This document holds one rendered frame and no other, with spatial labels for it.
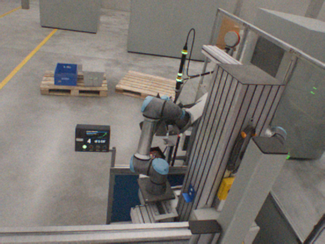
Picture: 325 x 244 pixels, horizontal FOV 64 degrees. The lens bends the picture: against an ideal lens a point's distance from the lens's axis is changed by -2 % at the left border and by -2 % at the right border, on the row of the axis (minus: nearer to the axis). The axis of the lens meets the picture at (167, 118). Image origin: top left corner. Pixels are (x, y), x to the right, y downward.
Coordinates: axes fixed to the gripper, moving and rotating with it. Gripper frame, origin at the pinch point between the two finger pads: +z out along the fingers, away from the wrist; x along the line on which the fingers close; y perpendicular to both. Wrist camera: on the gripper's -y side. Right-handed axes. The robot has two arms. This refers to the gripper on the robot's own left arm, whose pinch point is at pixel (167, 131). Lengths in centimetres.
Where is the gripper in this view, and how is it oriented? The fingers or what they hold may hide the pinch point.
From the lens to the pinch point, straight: 234.9
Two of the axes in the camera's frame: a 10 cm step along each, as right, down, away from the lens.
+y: 9.8, -2.0, 0.8
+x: -1.8, -5.3, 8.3
